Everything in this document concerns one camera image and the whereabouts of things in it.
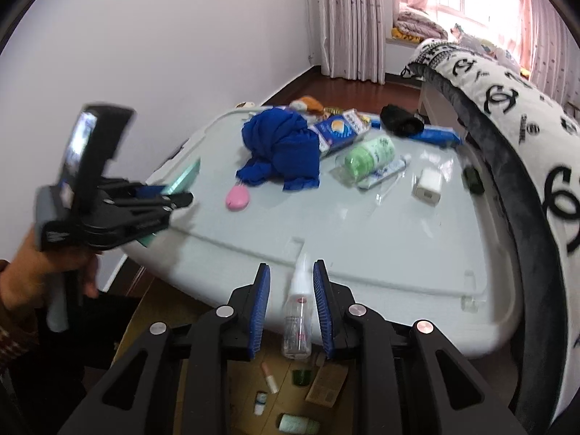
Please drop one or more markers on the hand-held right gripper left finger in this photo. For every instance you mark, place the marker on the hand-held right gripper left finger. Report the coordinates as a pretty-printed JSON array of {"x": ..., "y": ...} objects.
[{"x": 260, "y": 312}]

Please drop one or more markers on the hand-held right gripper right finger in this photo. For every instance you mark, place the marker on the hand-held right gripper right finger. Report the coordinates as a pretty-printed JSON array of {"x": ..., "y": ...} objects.
[{"x": 324, "y": 312}]

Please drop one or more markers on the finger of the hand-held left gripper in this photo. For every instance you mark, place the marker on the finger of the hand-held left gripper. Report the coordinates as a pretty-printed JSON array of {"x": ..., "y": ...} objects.
[
  {"x": 145, "y": 220},
  {"x": 136, "y": 191}
]

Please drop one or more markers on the clear bottle with white cap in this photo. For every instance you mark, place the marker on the clear bottle with white cap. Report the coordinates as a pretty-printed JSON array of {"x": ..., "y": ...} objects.
[{"x": 297, "y": 326}]

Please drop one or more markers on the teal tube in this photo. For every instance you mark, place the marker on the teal tube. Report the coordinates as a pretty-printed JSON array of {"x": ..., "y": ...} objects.
[{"x": 183, "y": 179}]

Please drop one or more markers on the orange and white lip balm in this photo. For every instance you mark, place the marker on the orange and white lip balm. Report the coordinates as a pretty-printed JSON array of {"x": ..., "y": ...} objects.
[{"x": 270, "y": 378}]

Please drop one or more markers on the green glass bottle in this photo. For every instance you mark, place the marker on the green glass bottle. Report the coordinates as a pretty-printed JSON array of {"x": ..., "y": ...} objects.
[{"x": 302, "y": 377}]

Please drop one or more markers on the orange box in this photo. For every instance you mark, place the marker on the orange box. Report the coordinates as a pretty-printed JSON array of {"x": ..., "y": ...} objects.
[{"x": 326, "y": 385}]

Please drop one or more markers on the cardboard box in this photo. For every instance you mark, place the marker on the cardboard box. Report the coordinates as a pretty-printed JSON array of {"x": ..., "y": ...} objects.
[{"x": 240, "y": 398}]

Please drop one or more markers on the small white dropper bottle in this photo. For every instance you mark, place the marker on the small white dropper bottle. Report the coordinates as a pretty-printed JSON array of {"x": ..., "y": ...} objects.
[{"x": 260, "y": 403}]

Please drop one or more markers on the pale green bottle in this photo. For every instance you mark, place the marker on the pale green bottle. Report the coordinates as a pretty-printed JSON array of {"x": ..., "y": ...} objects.
[{"x": 299, "y": 423}]

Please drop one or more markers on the person's left forearm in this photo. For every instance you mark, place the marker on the person's left forearm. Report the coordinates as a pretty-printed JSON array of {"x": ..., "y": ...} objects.
[{"x": 13, "y": 335}]

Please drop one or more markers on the person's left hand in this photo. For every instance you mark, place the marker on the person's left hand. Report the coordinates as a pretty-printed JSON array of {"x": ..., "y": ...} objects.
[{"x": 27, "y": 276}]

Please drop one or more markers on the pink round case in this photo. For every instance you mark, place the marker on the pink round case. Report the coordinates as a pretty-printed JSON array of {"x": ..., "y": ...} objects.
[{"x": 237, "y": 198}]

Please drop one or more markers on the beige brown small item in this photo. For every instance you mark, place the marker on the beige brown small item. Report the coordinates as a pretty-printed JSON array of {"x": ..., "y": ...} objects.
[{"x": 244, "y": 104}]

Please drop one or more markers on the cotton swab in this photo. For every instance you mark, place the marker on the cotton swab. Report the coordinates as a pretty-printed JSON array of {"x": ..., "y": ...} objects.
[{"x": 389, "y": 189}]

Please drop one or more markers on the blue cloth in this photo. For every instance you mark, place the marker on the blue cloth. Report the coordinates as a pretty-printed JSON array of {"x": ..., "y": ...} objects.
[{"x": 281, "y": 145}]

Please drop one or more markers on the toothpaste tube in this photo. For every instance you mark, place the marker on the toothpaste tube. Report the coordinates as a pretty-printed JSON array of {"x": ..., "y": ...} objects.
[{"x": 385, "y": 173}]

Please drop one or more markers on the white charger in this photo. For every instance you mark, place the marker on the white charger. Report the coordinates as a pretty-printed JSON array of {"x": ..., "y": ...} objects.
[{"x": 427, "y": 185}]

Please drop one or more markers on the blue sachet with yellow circle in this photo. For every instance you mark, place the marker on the blue sachet with yellow circle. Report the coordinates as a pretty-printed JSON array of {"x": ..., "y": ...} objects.
[{"x": 337, "y": 131}]

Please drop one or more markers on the orange plush toy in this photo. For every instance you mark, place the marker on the orange plush toy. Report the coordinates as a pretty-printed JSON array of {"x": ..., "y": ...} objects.
[{"x": 310, "y": 103}]

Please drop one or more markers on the white striped pack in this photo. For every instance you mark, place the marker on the white striped pack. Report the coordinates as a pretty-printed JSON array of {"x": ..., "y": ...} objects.
[{"x": 358, "y": 120}]

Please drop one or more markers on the yellow green packet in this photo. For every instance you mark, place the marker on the yellow green packet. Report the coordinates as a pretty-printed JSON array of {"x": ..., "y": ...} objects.
[{"x": 332, "y": 111}]

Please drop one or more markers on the black sock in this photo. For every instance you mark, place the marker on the black sock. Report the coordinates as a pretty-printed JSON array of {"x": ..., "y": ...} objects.
[{"x": 398, "y": 120}]

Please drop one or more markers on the blue packet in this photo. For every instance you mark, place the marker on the blue packet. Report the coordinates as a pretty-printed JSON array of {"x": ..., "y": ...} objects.
[{"x": 437, "y": 135}]

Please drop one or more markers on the white window seat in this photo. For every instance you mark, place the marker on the white window seat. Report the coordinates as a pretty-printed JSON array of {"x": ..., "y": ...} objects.
[{"x": 401, "y": 56}]

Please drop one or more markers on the bed with Chanel cover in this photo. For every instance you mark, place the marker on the bed with Chanel cover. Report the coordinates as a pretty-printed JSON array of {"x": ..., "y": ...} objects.
[{"x": 521, "y": 122}]

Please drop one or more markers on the patterned curtain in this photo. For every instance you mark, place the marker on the patterned curtain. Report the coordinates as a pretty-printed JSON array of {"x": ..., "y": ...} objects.
[
  {"x": 353, "y": 22},
  {"x": 553, "y": 31}
]

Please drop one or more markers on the folded pink quilt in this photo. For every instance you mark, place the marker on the folded pink quilt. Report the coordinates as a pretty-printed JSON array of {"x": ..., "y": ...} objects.
[{"x": 417, "y": 27}]

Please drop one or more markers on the pile of clothes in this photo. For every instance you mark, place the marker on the pile of clothes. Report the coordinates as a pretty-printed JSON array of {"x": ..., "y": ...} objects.
[{"x": 480, "y": 43}]

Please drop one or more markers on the white bed frame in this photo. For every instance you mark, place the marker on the white bed frame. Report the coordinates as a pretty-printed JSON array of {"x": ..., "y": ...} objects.
[{"x": 435, "y": 104}]

